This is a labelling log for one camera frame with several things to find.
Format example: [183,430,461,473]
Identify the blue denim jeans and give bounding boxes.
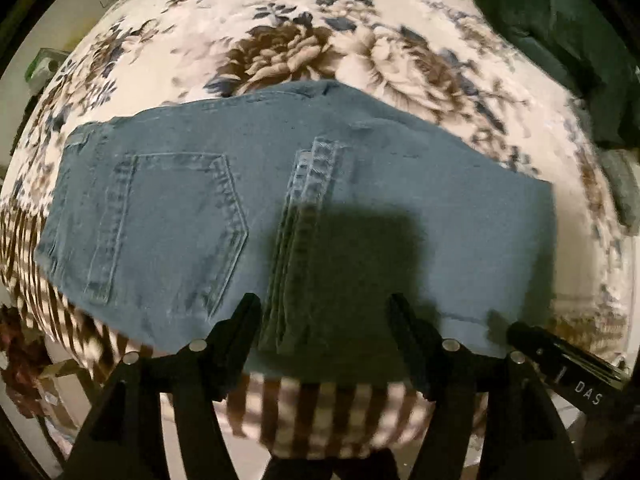
[35,80,556,385]

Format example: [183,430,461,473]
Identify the folded grey clothes stack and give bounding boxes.
[597,150,639,236]

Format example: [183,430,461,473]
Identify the floral bed blanket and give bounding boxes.
[0,0,637,461]

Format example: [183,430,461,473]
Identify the dark green garment pile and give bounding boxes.
[474,0,639,148]

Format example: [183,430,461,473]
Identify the white wall socket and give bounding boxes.
[25,48,68,96]

